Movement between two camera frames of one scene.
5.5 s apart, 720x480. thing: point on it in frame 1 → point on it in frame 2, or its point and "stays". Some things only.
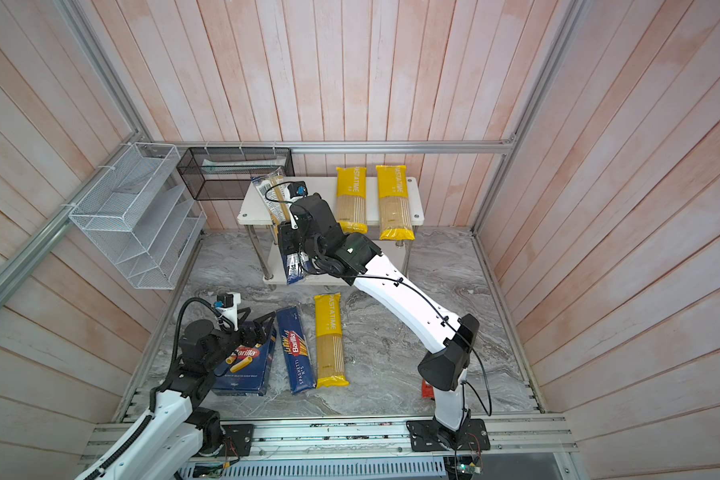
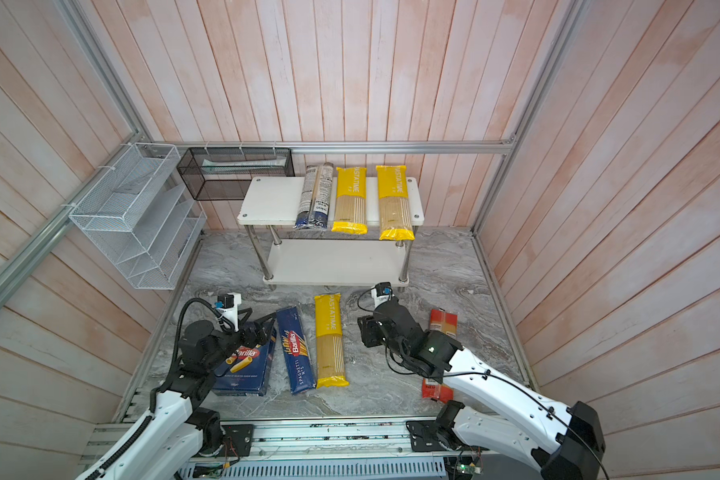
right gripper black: (289, 235) → (368, 328)
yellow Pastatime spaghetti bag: (329, 348) stays
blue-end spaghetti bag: (275, 196) → (315, 197)
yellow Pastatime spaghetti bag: (350, 198) stays
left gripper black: (251, 339) stays
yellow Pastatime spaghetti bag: (395, 221) stays
